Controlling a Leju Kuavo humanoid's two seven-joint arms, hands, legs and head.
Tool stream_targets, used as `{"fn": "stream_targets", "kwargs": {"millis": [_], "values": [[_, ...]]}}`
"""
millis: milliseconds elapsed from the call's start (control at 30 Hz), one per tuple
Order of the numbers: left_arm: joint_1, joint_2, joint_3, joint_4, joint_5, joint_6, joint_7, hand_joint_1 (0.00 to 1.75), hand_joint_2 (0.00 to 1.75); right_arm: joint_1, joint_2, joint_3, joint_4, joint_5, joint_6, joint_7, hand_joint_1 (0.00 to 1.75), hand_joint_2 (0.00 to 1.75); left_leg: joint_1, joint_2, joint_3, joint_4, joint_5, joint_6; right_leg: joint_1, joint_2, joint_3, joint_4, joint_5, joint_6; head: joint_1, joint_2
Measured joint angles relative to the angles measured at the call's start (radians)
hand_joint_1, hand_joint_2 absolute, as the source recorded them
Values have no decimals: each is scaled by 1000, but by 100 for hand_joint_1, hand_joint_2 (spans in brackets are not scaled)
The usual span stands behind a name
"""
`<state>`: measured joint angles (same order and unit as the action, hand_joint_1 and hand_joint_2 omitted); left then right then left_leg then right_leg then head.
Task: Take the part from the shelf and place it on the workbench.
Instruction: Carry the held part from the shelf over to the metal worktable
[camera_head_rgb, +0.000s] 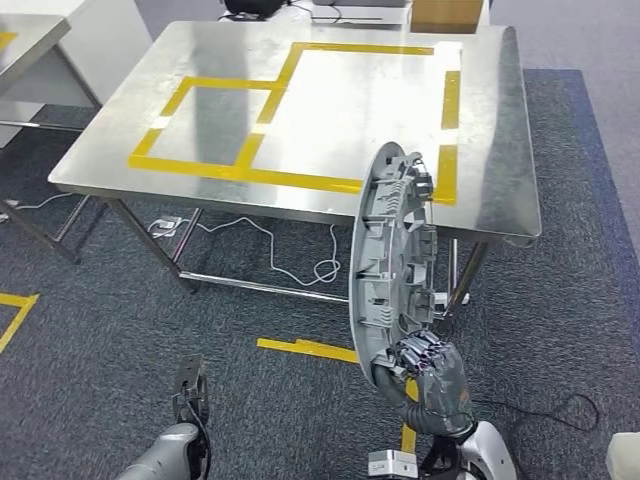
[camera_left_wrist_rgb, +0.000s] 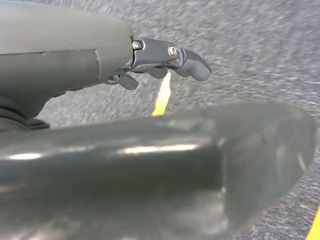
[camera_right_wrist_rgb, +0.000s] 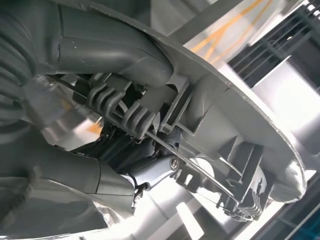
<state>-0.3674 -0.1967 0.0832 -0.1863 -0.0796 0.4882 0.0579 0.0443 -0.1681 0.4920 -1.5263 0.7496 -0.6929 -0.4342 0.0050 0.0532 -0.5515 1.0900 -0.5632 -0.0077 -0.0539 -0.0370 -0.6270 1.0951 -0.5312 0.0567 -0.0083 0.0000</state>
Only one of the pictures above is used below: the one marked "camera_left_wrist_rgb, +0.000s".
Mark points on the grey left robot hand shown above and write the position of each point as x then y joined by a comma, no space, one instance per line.
62,56

